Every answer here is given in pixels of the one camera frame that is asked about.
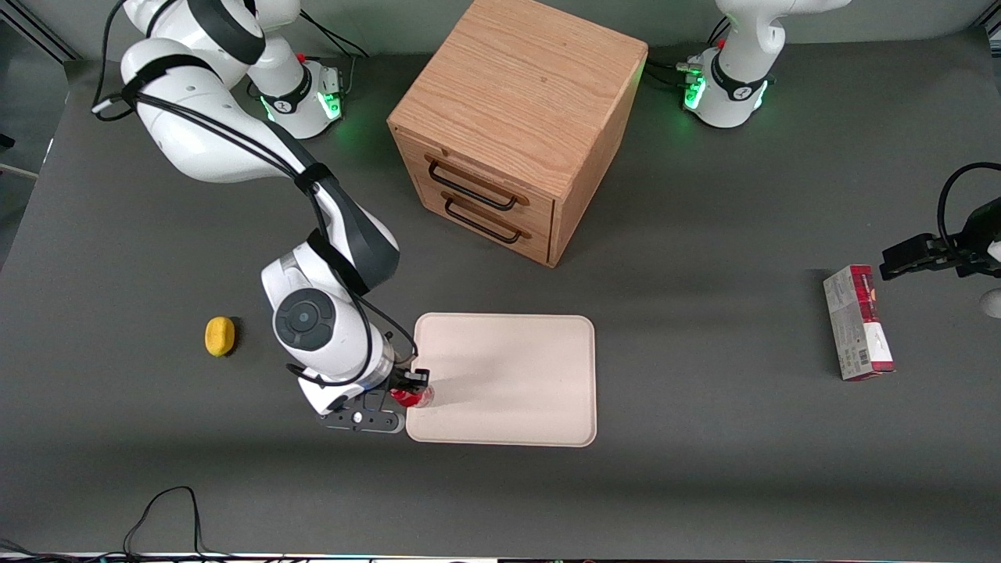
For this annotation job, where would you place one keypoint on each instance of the yellow lemon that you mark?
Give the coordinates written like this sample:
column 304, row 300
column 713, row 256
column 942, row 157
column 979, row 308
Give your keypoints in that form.
column 220, row 336

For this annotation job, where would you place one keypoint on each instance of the beige plastic tray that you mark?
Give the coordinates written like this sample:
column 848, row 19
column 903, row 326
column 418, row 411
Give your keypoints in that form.
column 516, row 379

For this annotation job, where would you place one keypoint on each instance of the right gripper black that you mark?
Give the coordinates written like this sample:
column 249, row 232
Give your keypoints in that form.
column 408, row 381

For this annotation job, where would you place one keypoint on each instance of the wooden drawer cabinet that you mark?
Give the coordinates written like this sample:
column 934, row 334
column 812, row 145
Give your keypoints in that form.
column 516, row 86

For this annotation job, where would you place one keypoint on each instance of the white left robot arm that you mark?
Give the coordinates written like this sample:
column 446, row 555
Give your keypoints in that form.
column 739, row 86

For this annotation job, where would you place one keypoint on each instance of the red grey carton box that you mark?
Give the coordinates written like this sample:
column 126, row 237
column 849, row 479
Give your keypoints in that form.
column 856, row 324

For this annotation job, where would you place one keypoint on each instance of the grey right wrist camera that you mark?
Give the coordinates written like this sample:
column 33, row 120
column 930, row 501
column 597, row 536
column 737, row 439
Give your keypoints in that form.
column 360, row 421

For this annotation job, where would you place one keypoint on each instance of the red coke bottle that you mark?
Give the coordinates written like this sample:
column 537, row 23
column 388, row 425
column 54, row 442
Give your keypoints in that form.
column 410, row 399

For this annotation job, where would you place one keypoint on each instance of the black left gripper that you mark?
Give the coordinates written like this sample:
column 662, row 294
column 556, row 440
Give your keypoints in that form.
column 977, row 238

